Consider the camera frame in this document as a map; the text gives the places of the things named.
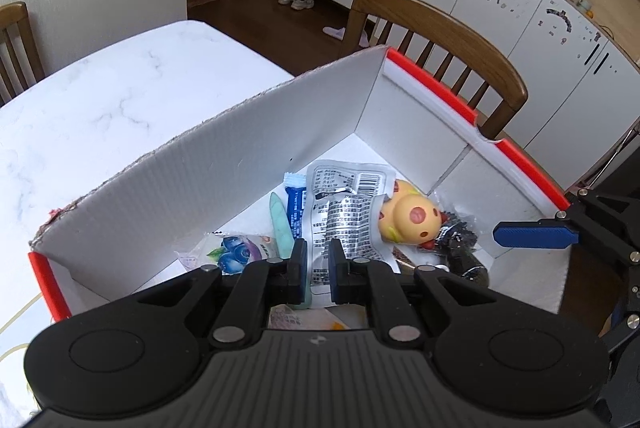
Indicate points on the teal toothbrush handle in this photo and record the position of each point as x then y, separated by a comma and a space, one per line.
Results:
282, 234

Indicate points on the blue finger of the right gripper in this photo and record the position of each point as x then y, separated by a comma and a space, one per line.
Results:
544, 234

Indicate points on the wooden chair behind table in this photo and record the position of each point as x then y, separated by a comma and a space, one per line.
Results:
21, 66

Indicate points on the blueberry bread package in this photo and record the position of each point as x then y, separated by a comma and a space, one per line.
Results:
229, 252

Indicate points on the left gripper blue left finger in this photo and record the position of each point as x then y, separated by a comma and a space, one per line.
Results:
298, 272

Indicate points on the wooden chair beside box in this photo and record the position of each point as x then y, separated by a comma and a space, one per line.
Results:
459, 42

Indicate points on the yellow spotted pig toy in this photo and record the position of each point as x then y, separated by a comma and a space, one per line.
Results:
408, 217

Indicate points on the white grey tissue pack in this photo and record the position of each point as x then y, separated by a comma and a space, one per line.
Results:
338, 317

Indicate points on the blue wafer snack packet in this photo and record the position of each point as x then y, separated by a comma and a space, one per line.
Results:
295, 190

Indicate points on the silver foil printed pouch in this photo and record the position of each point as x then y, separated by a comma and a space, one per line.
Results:
343, 200

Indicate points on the clear bag of black parts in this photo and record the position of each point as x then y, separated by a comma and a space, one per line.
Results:
452, 250

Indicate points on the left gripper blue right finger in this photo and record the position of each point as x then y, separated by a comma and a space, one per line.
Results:
338, 272

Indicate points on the red cardboard shoe box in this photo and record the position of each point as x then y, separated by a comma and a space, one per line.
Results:
374, 106

